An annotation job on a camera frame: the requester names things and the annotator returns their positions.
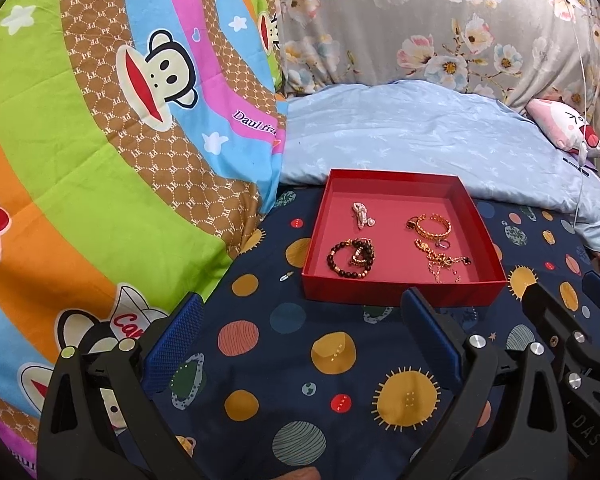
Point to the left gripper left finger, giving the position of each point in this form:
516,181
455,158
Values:
98,419

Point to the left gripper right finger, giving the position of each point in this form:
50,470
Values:
528,438

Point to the red jewelry tray box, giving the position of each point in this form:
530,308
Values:
375,266

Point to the navy planet print blanket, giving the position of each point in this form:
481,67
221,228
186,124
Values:
275,382

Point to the pink white plush toy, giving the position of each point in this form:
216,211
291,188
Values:
567,129

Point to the white pearl brooch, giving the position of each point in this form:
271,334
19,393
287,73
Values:
361,215

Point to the light blue pillow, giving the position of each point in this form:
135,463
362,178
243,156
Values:
416,126

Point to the colourful monkey cartoon quilt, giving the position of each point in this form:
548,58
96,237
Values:
140,145

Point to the grey floral bedsheet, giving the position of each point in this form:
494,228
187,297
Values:
509,50

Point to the gold necklace black clover pendant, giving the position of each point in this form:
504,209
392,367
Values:
437,262

